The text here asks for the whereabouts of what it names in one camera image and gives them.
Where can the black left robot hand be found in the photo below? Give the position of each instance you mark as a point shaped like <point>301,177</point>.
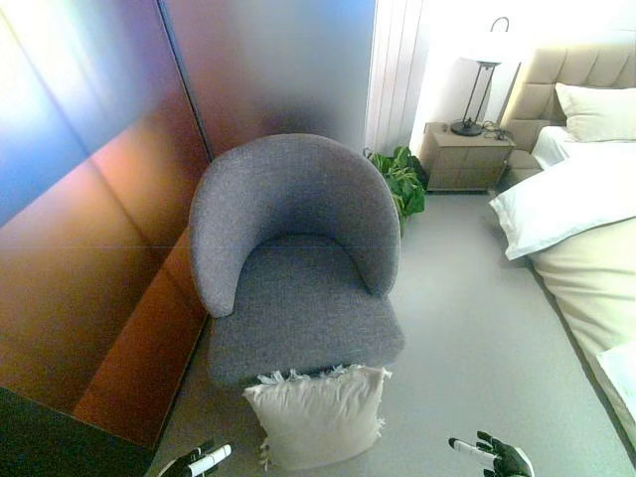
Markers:
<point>205,460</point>

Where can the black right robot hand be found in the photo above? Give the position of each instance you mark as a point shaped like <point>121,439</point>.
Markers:
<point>504,458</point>

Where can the white fringed throw pillow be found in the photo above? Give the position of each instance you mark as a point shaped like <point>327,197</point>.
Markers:
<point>320,417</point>

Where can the white bed pillow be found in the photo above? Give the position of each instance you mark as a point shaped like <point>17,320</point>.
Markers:
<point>596,111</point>

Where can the dark cabinet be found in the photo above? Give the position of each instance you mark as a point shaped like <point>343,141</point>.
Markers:
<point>59,437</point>

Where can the bed with cream cover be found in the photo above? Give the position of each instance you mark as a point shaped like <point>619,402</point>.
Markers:
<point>591,278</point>

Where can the grey fabric tub armchair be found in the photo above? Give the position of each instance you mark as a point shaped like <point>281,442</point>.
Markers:
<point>298,258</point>

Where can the white folded duvet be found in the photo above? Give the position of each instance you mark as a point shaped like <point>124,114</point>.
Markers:
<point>571,196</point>

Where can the green leafy potted plant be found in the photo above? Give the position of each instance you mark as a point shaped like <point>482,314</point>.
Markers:
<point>403,181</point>

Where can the beige wooden nightstand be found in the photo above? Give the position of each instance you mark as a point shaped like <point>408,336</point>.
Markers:
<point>464,159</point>

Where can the beige tufted headboard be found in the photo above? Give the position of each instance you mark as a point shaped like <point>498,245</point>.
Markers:
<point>546,94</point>

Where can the black table lamp white shade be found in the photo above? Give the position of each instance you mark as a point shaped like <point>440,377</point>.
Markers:
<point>479,74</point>

